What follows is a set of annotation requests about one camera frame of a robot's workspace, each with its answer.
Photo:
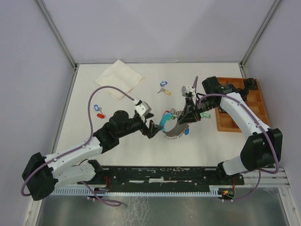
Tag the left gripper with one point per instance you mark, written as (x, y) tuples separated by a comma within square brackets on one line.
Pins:
[(154, 128)]

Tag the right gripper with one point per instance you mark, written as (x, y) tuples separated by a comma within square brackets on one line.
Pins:
[(190, 117)]

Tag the green tag key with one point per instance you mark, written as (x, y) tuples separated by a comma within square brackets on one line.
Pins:
[(206, 115)]

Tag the blue handled key organiser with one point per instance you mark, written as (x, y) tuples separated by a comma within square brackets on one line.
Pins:
[(171, 129)]

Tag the red tag key bunch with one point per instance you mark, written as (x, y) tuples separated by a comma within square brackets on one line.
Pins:
[(172, 114)]

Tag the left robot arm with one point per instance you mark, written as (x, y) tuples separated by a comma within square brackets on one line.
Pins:
[(43, 174)]

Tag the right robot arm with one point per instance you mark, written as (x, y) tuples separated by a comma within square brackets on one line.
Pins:
[(263, 146)]

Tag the wooden compartment tray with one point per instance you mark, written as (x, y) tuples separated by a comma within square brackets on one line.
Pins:
[(232, 117)]

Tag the yellow tag key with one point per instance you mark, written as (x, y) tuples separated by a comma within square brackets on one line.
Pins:
[(162, 90)]

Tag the blue tag upper key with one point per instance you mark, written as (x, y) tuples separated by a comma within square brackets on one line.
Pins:
[(163, 83)]

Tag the blue tag key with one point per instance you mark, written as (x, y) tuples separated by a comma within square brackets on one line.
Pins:
[(97, 108), (163, 83)]

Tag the black mounting plate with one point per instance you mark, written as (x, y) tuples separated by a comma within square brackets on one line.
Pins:
[(162, 179)]

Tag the white folded cloth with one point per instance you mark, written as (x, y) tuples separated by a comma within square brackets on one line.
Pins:
[(121, 76)]

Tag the black fabric bundle top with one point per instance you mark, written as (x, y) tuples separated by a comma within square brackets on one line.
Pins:
[(250, 84)]

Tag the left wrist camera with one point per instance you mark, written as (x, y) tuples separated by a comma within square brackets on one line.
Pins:
[(142, 108)]

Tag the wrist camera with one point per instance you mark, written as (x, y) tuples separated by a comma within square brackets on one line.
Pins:
[(142, 108), (189, 91)]

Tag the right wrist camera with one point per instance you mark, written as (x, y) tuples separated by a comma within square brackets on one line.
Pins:
[(189, 91)]

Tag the grey slotted cable duct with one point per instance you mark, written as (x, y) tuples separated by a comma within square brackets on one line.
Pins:
[(84, 191)]

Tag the aluminium rail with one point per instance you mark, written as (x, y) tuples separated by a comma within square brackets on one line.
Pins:
[(267, 180)]

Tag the right aluminium frame post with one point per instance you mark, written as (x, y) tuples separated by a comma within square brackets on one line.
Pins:
[(264, 25)]

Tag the aluminium frame post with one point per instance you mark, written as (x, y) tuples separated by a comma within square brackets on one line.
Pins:
[(264, 25), (57, 35)]

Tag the left aluminium frame post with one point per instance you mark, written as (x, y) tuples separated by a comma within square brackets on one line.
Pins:
[(57, 35)]

